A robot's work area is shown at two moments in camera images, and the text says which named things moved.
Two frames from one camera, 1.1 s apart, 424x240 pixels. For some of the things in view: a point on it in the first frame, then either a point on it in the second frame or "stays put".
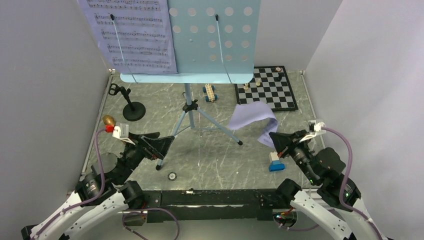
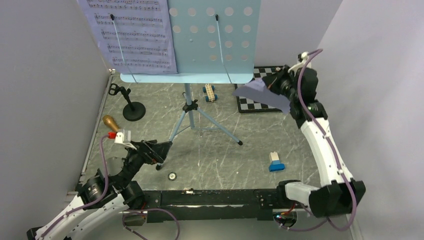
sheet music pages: (145, 30) stays put
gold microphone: (108, 120) stays put
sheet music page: (244, 113) → (257, 90)
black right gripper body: (296, 145) → (283, 84)
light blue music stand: (214, 42) stays put
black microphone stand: (134, 111) stays put
